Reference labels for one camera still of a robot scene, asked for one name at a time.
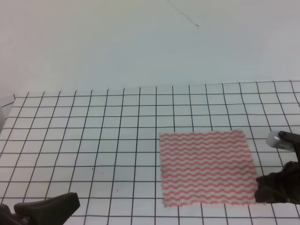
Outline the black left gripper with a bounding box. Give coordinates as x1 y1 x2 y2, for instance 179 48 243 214
0 192 80 225

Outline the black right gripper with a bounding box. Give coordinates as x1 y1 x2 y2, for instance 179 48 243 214
255 131 300 203

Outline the pink wavy striped towel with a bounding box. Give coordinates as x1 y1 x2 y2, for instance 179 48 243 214
159 130 257 207

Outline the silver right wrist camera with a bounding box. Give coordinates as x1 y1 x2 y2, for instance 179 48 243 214
266 131 294 151

